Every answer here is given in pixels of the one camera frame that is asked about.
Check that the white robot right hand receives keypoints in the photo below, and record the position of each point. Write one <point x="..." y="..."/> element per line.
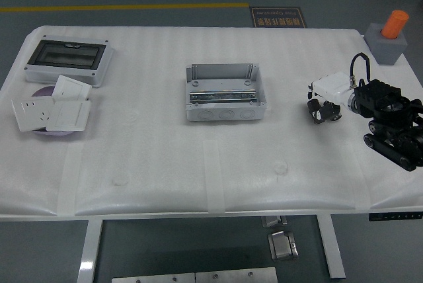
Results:
<point x="332" y="88"/>

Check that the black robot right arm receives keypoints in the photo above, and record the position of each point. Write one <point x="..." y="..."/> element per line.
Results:
<point x="380" y="96"/>

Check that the open grey junction box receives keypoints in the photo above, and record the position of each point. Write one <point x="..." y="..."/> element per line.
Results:
<point x="221" y="86"/>

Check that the grey box with dark cover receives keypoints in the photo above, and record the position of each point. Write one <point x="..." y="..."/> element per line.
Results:
<point x="66" y="53"/>

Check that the grey block holder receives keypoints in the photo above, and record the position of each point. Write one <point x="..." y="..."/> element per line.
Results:
<point x="386" y="51"/>

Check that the orange cylinder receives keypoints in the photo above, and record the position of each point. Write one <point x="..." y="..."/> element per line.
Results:
<point x="395" y="23"/>

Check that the black floor sign orange text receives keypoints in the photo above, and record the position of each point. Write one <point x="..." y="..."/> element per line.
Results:
<point x="277" y="15"/>

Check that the black table control panel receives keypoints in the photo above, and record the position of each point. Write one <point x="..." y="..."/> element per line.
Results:
<point x="395" y="216"/>

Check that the small silver metal block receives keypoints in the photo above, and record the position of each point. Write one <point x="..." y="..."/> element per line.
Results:
<point x="272" y="221"/>

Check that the white table leg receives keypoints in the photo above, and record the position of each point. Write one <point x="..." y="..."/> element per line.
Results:
<point x="89" y="253"/>
<point x="332" y="250"/>

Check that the large silver metal block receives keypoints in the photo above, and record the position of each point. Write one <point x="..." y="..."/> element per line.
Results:
<point x="282" y="246"/>

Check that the white foam mat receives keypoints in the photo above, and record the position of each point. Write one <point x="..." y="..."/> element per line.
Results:
<point x="165" y="150"/>

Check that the grey metal plate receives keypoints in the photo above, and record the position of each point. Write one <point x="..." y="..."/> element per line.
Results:
<point x="152" y="278"/>

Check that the purple plate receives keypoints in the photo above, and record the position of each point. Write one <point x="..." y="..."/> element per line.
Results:
<point x="44" y="93"/>

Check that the white wall switch panel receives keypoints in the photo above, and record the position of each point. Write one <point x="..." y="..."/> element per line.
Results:
<point x="69" y="116"/>
<point x="71" y="88"/>

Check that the white wall socket panel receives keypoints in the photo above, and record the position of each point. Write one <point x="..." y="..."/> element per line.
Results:
<point x="31" y="114"/>

